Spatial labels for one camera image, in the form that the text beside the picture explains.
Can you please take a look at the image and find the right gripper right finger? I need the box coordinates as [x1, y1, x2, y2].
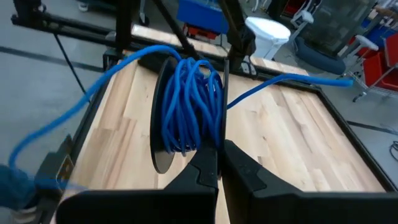
[220, 139, 398, 224]

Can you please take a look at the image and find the leg in blue jeans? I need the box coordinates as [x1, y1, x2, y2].
[0, 163, 40, 224]

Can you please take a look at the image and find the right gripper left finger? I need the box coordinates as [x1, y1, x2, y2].
[56, 146, 220, 224]

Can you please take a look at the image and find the black cord spool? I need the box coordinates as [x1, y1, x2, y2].
[149, 55, 230, 174]

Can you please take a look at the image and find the white bin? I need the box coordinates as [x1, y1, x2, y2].
[244, 16, 292, 60]

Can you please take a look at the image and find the blue cord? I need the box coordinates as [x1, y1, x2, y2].
[8, 44, 354, 170]

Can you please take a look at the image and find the black coiled floor cable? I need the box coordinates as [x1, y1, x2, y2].
[389, 140, 398, 162]

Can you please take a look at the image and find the blue storage bin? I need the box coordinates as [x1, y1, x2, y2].
[176, 0, 229, 35]

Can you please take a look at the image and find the grey office chair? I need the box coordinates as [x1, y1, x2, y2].
[289, 0, 315, 30]
[290, 0, 380, 76]

